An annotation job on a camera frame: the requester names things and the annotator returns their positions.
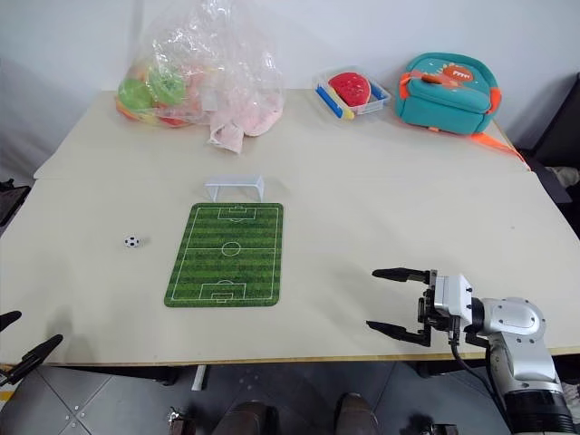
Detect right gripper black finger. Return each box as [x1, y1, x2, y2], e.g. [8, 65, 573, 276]
[365, 320, 432, 348]
[372, 266, 431, 285]

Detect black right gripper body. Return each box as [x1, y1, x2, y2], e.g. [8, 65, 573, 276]
[415, 269, 468, 348]

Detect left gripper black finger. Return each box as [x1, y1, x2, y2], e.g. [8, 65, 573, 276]
[7, 333, 64, 381]
[0, 310, 23, 335]

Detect green soccer field mat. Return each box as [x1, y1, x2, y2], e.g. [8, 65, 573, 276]
[163, 202, 285, 309]

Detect small white toy goal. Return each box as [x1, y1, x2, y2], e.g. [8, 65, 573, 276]
[203, 175, 266, 202]

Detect black table crossbar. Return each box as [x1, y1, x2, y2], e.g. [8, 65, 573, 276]
[43, 362, 179, 387]

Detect dark rounded shape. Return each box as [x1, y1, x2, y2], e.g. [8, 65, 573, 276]
[333, 392, 381, 435]
[211, 400, 281, 435]

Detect white table leg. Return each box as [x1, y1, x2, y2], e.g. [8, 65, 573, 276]
[191, 363, 210, 392]

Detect clear plastic container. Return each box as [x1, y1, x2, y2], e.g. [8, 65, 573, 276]
[312, 66, 392, 122]

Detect teal dinosaur backpack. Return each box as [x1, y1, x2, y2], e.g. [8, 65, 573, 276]
[393, 52, 504, 136]

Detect blue marker pen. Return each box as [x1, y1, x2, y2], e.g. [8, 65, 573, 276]
[314, 85, 346, 117]

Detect red strawberry-shaped toy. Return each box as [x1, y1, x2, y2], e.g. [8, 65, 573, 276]
[327, 72, 373, 108]

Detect pink soft cloth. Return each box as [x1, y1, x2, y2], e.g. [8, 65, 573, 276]
[208, 92, 285, 154]

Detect green round plastic toy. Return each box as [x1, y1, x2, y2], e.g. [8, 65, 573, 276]
[146, 63, 188, 104]
[118, 79, 154, 113]

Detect clear plastic bag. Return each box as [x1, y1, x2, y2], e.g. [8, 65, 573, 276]
[114, 0, 286, 156]

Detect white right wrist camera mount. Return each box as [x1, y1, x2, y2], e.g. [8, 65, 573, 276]
[433, 273, 474, 329]

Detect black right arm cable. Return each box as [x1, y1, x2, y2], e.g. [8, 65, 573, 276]
[446, 333, 508, 402]

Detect black metal frame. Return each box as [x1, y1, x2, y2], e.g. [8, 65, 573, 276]
[0, 179, 31, 227]

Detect orange backpack strap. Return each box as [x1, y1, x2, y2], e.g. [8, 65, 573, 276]
[469, 131, 532, 172]

